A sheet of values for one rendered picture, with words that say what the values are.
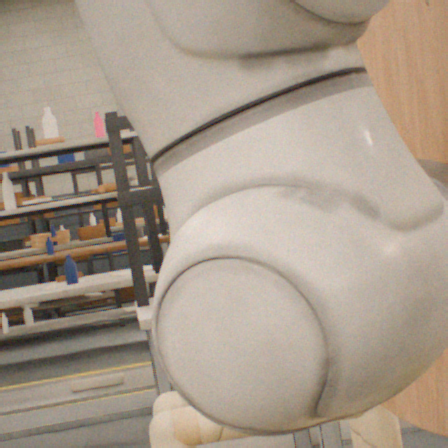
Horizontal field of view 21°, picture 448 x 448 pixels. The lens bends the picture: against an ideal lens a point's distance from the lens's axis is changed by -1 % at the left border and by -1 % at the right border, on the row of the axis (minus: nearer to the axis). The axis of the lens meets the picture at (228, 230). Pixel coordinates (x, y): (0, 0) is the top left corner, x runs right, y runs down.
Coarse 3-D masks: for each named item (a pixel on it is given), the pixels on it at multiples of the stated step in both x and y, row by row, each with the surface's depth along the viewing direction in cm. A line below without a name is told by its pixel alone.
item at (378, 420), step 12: (372, 408) 95; (384, 408) 95; (360, 420) 96; (372, 420) 95; (384, 420) 95; (396, 420) 95; (360, 432) 96; (372, 432) 95; (384, 432) 95; (396, 432) 95; (372, 444) 95; (384, 444) 95; (396, 444) 95
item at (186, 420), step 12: (180, 408) 96; (192, 408) 95; (156, 420) 95; (168, 420) 95; (180, 420) 95; (192, 420) 94; (204, 420) 94; (156, 432) 95; (168, 432) 94; (180, 432) 94; (192, 432) 94; (204, 432) 94; (216, 432) 94; (228, 432) 95; (192, 444) 95; (204, 444) 95
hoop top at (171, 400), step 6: (162, 396) 103; (168, 396) 103; (174, 396) 103; (180, 396) 103; (156, 402) 103; (162, 402) 103; (168, 402) 103; (174, 402) 103; (180, 402) 103; (186, 402) 103; (156, 408) 103; (162, 408) 103; (168, 408) 103; (174, 408) 102
